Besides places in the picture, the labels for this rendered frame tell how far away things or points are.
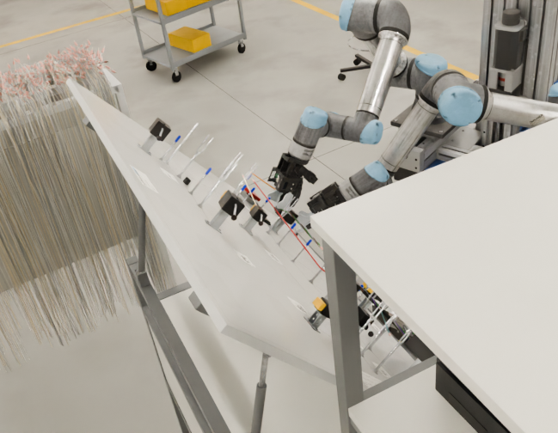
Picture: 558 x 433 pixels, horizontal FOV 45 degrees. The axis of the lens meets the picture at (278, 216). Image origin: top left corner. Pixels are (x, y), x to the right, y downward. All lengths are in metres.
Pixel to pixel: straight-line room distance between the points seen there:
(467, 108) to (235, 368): 1.07
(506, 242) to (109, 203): 2.04
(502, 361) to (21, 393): 2.98
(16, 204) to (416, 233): 1.94
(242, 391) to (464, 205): 1.30
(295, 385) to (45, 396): 1.66
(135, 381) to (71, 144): 1.28
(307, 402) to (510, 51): 1.34
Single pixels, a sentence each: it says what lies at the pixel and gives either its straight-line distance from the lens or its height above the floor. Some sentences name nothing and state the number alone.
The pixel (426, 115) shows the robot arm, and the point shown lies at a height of 1.37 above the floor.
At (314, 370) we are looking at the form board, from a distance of 1.23.
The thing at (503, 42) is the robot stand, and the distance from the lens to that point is 2.46.
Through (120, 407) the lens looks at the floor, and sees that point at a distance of 3.27.
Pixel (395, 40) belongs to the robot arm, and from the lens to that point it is 2.15.
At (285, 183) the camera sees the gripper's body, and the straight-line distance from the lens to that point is 2.06.
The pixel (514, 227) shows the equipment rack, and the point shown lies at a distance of 0.94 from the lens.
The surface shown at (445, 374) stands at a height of 1.54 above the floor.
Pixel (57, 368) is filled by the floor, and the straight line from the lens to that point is 3.58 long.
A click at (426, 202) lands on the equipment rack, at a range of 0.97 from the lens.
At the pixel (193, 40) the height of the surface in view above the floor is 0.29.
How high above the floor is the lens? 2.41
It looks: 36 degrees down
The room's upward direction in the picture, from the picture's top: 8 degrees counter-clockwise
